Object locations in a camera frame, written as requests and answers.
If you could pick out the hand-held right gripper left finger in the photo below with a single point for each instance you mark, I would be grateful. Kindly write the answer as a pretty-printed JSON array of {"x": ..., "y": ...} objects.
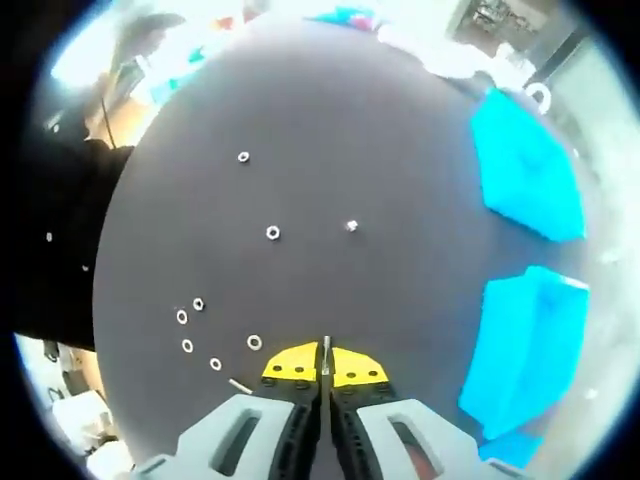
[{"x": 210, "y": 440}]

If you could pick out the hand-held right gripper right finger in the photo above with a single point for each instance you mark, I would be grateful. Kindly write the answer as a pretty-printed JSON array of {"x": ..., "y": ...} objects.
[{"x": 440, "y": 445}]

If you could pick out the blue plastic bin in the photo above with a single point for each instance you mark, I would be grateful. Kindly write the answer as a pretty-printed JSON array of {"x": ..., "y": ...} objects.
[
  {"x": 520, "y": 350},
  {"x": 510, "y": 450},
  {"x": 525, "y": 170}
]

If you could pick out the small metal screw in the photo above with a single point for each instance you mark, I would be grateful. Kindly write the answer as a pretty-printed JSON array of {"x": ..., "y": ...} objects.
[{"x": 326, "y": 350}]

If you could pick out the screws nuts washers group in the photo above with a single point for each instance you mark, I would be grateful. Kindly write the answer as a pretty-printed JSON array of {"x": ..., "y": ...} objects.
[{"x": 272, "y": 232}]

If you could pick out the person's black shirt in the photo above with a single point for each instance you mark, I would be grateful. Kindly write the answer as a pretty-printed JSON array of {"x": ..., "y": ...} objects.
[{"x": 60, "y": 240}]

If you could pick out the blue tissue pack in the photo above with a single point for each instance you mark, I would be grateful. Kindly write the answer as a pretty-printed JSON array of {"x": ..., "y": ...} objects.
[{"x": 345, "y": 17}]

